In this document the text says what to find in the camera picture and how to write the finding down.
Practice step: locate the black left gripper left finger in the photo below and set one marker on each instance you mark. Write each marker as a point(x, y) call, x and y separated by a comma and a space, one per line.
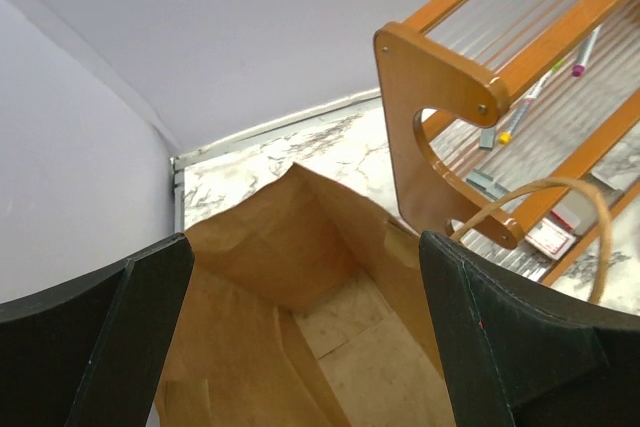
point(90, 351)

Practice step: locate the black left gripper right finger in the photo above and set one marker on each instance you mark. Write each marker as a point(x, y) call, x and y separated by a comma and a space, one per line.
point(517, 353)

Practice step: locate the brown and red paper bag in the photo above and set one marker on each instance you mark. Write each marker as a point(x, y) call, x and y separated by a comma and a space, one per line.
point(307, 307)

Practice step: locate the red white staples box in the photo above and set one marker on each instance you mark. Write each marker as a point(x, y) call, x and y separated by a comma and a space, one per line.
point(562, 227)

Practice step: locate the green capped marker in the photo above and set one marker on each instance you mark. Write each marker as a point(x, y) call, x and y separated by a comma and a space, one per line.
point(527, 101)

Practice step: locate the wooden three-tier rack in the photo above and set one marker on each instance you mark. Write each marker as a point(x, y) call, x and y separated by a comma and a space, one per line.
point(452, 74)

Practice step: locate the pink capped marker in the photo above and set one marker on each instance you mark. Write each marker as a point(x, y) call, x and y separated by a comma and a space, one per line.
point(584, 53)

